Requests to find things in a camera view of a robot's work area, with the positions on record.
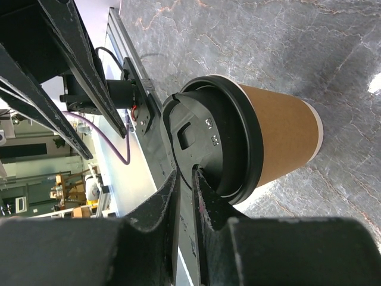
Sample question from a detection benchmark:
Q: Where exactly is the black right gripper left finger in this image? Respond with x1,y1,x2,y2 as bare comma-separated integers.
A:
1,170,180,285

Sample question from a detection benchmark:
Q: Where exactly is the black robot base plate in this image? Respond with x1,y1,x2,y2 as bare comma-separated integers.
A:
59,56,185,286

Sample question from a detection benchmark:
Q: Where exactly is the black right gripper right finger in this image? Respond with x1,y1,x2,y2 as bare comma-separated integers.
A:
192,169,380,285

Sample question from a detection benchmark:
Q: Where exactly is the brown paper coffee cup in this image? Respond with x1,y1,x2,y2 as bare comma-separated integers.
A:
241,85,324,186

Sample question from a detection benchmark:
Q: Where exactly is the black plastic cup lid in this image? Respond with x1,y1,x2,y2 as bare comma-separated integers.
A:
160,74,264,204

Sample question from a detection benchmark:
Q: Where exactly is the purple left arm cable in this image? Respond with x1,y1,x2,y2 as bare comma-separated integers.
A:
61,110,132,165

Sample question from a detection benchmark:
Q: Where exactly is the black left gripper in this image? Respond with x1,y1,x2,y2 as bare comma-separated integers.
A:
1,0,127,160

